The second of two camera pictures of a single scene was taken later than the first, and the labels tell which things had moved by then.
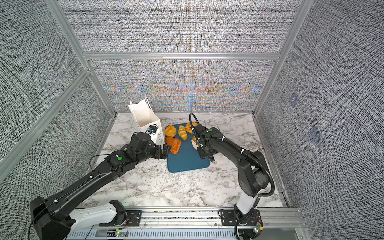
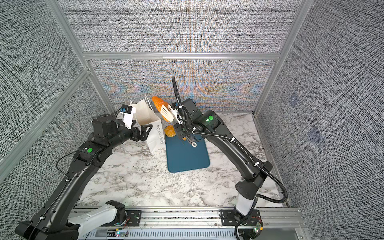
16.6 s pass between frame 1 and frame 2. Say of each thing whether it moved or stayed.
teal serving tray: stayed
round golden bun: stayed
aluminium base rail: stayed
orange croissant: moved
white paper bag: stayed
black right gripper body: moved
